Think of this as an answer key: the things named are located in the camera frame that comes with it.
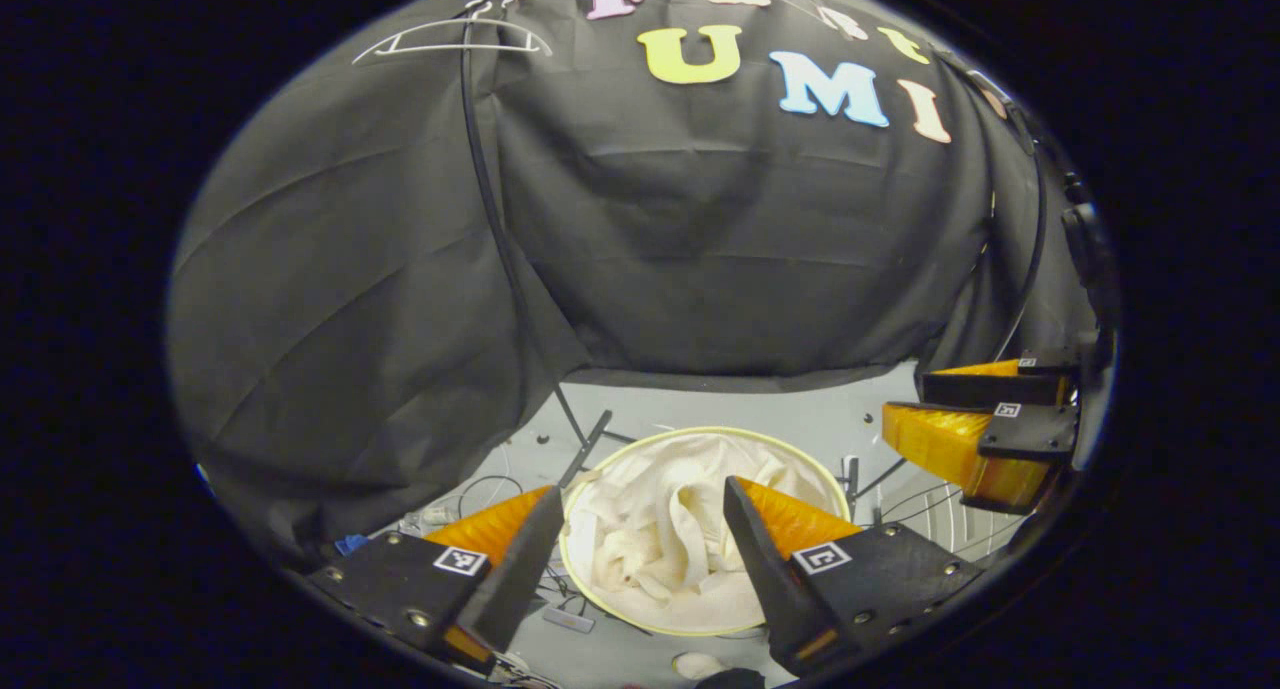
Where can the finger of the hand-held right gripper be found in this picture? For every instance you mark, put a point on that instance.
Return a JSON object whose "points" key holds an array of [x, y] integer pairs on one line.
{"points": [[990, 389], [1030, 434]]}

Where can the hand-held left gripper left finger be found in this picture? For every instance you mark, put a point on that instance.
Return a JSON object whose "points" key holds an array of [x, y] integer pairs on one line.
{"points": [[520, 569]]}

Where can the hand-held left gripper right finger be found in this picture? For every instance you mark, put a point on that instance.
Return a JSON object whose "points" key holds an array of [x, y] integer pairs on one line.
{"points": [[765, 569]]}

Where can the cream white shirt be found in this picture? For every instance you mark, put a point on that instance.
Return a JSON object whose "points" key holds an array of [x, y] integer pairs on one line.
{"points": [[660, 529]]}

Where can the white laundry hamper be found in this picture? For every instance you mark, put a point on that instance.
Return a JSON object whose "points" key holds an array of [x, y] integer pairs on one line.
{"points": [[700, 430]]}

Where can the black metal clothes rack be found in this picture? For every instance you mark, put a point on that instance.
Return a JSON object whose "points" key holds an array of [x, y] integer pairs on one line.
{"points": [[500, 249]]}

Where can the white plastic hanger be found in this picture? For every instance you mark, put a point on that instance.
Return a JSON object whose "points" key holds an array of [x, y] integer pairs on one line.
{"points": [[470, 47]]}

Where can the white power adapter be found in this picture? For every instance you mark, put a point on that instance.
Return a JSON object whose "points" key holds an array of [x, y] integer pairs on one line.
{"points": [[568, 620]]}

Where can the small white crumpled object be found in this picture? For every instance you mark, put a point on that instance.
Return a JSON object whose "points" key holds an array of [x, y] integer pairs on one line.
{"points": [[698, 665]]}

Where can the small blue object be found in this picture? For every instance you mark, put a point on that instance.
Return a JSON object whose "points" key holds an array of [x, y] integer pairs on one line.
{"points": [[352, 544]]}

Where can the black backdrop cloth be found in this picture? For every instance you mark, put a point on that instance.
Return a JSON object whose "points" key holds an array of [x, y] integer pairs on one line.
{"points": [[700, 249]]}

